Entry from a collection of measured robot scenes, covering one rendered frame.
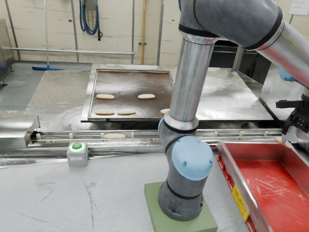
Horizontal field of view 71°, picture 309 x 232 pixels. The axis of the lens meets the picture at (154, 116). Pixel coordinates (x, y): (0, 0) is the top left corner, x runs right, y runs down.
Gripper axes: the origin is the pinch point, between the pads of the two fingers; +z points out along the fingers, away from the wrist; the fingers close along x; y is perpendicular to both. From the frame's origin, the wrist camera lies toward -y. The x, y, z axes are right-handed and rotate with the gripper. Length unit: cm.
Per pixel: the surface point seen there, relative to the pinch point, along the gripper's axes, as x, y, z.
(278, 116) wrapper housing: 29.3, -24.3, 8.0
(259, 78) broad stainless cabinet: 161, -149, 43
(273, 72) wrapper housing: 34, -40, -11
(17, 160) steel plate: -100, -41, 17
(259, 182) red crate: -11.1, 3.2, 16.4
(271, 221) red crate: -20.8, 18.0, 16.4
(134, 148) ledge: -53, -30, 14
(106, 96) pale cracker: -57, -69, 6
